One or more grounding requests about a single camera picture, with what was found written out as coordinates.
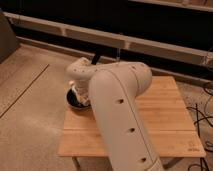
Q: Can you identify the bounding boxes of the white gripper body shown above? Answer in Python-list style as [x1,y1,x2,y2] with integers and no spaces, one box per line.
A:
[68,80,90,104]

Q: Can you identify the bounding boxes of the black cables on floor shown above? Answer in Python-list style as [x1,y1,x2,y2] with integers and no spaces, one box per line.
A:
[186,81,213,171]

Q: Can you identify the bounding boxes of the wooden table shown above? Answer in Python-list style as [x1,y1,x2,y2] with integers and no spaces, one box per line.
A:
[58,76,206,157]

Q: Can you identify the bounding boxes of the dark ceramic bowl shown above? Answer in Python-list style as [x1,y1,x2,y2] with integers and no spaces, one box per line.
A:
[66,88,90,110]

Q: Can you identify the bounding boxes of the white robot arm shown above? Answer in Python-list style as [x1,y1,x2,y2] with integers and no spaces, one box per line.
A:
[67,57,164,171]

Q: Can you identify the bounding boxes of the black table leg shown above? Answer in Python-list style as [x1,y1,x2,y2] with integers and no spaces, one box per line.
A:
[91,51,102,65]

